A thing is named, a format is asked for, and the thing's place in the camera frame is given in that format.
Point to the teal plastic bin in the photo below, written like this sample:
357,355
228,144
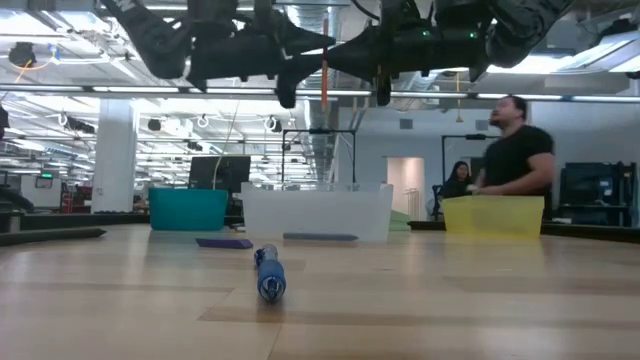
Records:
187,210

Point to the blue eraser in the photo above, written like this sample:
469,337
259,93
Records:
224,243

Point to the blue pen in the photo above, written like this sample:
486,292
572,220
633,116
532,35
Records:
270,275

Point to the black equipment rack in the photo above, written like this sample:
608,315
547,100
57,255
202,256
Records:
585,185

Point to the black gantry frame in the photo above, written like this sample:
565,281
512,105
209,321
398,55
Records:
470,136

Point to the black background monitor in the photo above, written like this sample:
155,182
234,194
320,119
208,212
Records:
220,172

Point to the yellow translucent plastic bin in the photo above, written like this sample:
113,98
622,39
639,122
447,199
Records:
492,217

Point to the clear translucent plastic bin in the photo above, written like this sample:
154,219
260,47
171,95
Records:
320,215

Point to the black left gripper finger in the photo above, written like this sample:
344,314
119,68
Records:
300,48
305,34

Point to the person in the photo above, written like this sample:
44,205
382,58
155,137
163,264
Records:
457,182
515,160

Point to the orange pencil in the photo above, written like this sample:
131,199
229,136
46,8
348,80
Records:
325,90

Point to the white square column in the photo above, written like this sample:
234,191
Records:
114,160

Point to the mint green stapler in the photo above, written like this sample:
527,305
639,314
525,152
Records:
400,222

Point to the black aluminium table frame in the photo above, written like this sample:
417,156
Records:
75,221

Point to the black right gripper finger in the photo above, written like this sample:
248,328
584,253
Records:
360,46
362,66

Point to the black pen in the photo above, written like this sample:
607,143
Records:
50,236

